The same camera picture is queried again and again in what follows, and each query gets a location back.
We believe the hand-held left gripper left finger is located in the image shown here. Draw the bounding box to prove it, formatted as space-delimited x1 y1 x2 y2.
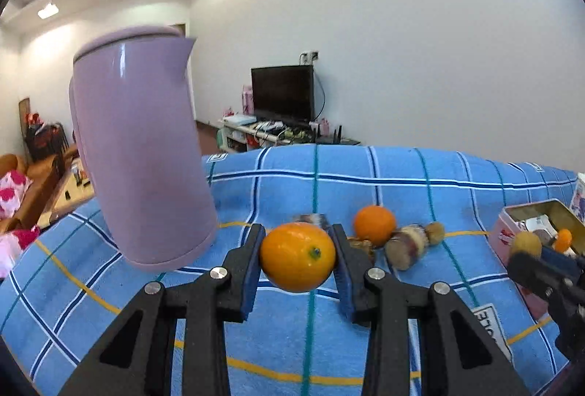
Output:
59 223 267 396

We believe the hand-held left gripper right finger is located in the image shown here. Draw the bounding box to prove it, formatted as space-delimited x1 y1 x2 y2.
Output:
329 223 531 396

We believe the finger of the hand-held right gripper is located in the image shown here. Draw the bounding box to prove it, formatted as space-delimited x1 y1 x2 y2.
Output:
507 252 577 303
541 247 585 282

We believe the brown kiwi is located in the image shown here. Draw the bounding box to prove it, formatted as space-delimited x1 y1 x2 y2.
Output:
425 221 446 246
510 231 543 259

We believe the pink tin box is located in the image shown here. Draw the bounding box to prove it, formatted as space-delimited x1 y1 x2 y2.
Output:
488 199 585 321

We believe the brown walnut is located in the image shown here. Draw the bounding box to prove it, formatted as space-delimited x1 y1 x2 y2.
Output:
347 239 376 262

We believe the large orange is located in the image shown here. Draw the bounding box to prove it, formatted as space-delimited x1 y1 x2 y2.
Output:
260 223 337 293

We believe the small orange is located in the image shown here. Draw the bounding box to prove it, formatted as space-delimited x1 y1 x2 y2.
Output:
553 228 573 252

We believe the white floral mug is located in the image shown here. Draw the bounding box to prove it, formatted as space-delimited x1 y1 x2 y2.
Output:
570 172 585 224

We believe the round orange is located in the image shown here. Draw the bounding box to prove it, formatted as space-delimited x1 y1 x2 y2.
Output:
354 205 397 247

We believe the blue plaid blanket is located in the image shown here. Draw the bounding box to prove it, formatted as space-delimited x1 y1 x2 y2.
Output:
0 144 579 396

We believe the white television stand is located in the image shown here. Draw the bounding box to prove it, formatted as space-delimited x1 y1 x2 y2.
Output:
218 115 362 153

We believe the purple electric kettle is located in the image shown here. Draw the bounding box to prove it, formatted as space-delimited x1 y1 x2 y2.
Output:
68 25 219 272

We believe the black television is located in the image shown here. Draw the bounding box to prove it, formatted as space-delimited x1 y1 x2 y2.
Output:
251 64 316 125

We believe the wooden coffee table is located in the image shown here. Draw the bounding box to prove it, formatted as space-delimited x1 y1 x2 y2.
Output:
37 161 97 230

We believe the brown wooden sofa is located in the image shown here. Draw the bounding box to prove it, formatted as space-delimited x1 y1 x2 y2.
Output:
0 144 79 233

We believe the pink heart pillow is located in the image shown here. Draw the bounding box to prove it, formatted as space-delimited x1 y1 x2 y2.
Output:
0 170 34 219
0 226 41 280

